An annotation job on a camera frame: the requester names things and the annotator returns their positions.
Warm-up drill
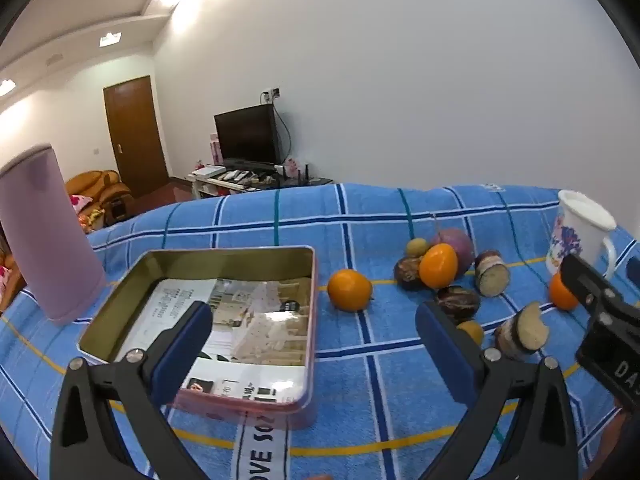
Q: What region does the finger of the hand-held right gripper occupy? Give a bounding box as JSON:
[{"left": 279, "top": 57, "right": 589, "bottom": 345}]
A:
[{"left": 560, "top": 253, "right": 640, "bottom": 327}]

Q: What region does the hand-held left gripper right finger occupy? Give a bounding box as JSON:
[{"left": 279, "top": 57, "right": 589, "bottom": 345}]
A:
[{"left": 415, "top": 301, "right": 581, "bottom": 480}]

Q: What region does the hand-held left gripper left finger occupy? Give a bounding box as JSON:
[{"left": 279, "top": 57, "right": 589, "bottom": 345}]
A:
[{"left": 50, "top": 301, "right": 213, "bottom": 480}]

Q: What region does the orange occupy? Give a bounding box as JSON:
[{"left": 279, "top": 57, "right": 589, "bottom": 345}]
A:
[
  {"left": 548, "top": 271, "right": 581, "bottom": 312},
  {"left": 327, "top": 269, "right": 374, "bottom": 312},
  {"left": 419, "top": 243, "right": 459, "bottom": 290}
]

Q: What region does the dark wrinkled passion fruit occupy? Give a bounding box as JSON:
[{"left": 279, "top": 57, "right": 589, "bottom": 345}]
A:
[
  {"left": 434, "top": 286, "right": 482, "bottom": 322},
  {"left": 393, "top": 256, "right": 426, "bottom": 292}
]

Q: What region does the cut dark-skinned taro piece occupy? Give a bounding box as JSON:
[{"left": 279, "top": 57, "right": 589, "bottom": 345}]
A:
[
  {"left": 474, "top": 250, "right": 512, "bottom": 297},
  {"left": 494, "top": 301, "right": 550, "bottom": 361}
]

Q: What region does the pink metal tin box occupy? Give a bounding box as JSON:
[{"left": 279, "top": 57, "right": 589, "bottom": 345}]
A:
[{"left": 76, "top": 246, "right": 319, "bottom": 431}]

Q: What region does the purple round turnip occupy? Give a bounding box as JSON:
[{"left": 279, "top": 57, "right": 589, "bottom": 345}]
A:
[{"left": 431, "top": 214, "right": 476, "bottom": 278}]

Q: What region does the white floral mug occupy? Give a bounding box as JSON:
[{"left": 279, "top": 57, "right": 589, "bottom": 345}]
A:
[{"left": 545, "top": 190, "right": 618, "bottom": 281}]

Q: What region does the printed paper leaflet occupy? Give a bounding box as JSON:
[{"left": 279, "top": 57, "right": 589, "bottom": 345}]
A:
[{"left": 120, "top": 278, "right": 308, "bottom": 403}]

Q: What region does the blue plaid blanket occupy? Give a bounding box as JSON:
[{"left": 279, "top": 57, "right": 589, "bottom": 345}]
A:
[{"left": 0, "top": 182, "right": 640, "bottom": 480}]

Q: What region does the white tv stand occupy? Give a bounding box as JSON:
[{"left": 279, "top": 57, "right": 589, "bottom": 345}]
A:
[{"left": 187, "top": 170, "right": 335, "bottom": 203}]

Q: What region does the pink floral cushion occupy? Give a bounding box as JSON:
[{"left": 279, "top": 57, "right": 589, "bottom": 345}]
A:
[{"left": 70, "top": 195, "right": 103, "bottom": 231}]

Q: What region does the purple tall bottle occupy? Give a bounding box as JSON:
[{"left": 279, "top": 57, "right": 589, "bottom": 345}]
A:
[{"left": 0, "top": 144, "right": 107, "bottom": 326}]

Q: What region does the orange leather sofa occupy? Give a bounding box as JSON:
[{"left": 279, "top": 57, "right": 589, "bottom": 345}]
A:
[{"left": 65, "top": 170, "right": 133, "bottom": 233}]

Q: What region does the black router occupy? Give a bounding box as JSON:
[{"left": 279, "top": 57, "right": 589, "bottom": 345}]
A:
[{"left": 280, "top": 162, "right": 312, "bottom": 185}]

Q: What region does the brown wooden door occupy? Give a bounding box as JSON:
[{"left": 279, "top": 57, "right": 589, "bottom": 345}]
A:
[{"left": 103, "top": 76, "right": 170, "bottom": 198}]

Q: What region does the black television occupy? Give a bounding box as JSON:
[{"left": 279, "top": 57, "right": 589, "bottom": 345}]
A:
[{"left": 214, "top": 104, "right": 281, "bottom": 165}]

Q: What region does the black power cable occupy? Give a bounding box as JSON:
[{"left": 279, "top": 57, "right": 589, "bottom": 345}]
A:
[{"left": 272, "top": 100, "right": 293, "bottom": 163}]

